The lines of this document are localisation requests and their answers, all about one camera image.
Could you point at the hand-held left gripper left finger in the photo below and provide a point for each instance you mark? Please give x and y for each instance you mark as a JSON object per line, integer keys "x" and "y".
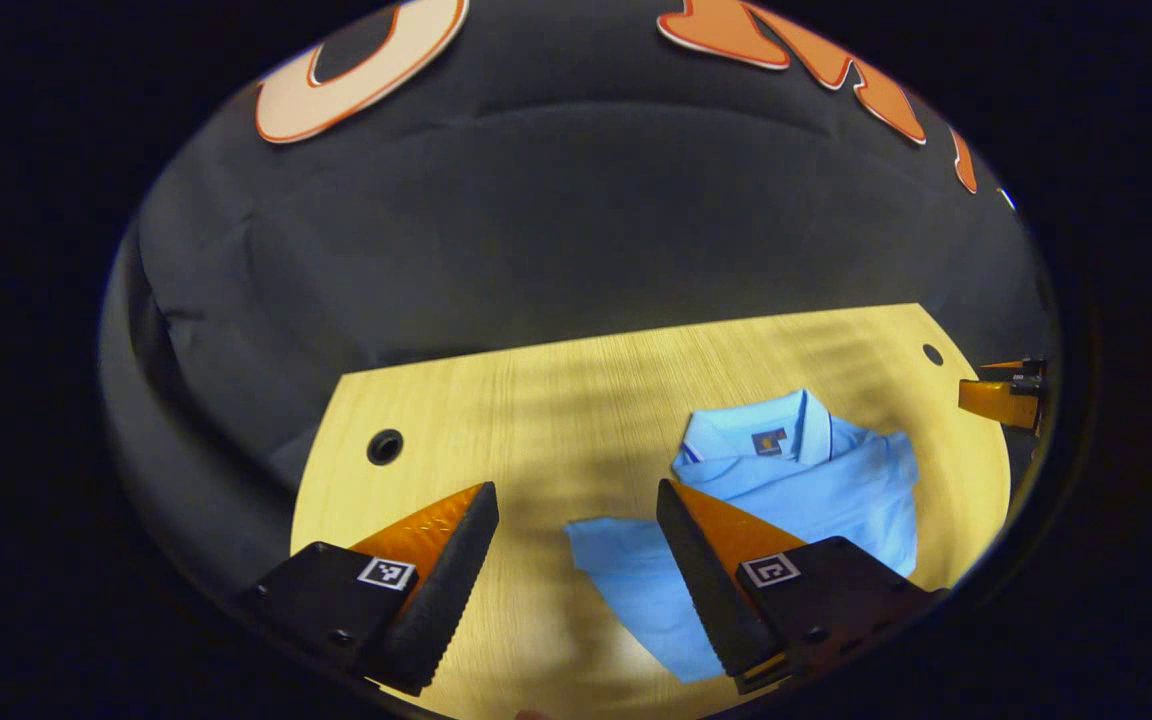
{"x": 451, "y": 580}

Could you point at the light blue T-shirt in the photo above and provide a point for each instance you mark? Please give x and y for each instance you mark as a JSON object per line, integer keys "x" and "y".
{"x": 826, "y": 490}

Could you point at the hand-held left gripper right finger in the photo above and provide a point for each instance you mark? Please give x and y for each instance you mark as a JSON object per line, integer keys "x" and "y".
{"x": 711, "y": 590}

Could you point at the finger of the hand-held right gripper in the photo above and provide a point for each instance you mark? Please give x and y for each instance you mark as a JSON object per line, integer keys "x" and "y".
{"x": 1016, "y": 367}
{"x": 996, "y": 400}

